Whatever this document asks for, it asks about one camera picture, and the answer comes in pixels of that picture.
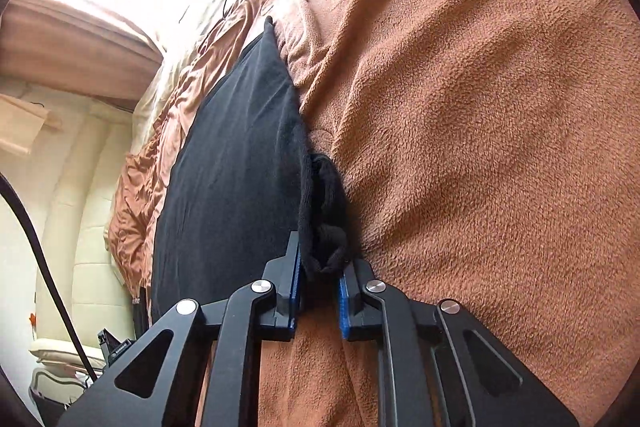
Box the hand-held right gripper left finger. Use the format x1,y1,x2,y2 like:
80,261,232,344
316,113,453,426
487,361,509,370
57,232,306,427

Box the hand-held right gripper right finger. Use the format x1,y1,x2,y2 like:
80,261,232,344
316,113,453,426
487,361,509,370
337,257,581,427

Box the black bear print t-shirt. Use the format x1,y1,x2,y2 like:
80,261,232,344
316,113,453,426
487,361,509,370
150,16,363,323

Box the cream padded furniture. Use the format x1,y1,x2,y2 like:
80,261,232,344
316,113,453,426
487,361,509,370
27,337,101,408

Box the cream leather headboard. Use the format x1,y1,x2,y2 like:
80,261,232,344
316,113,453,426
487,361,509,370
0,79,151,358

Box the brown blanket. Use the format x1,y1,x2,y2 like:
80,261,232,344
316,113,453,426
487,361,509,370
107,0,640,427

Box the cream hanging cloth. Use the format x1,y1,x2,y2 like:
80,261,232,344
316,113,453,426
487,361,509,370
0,94,63,155

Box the cream bed sheet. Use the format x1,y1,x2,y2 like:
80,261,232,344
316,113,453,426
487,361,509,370
132,0,301,142

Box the pink curtain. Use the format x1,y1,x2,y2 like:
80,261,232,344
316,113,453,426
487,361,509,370
0,0,166,102

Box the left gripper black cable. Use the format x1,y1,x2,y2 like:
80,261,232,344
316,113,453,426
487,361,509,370
0,174,101,383

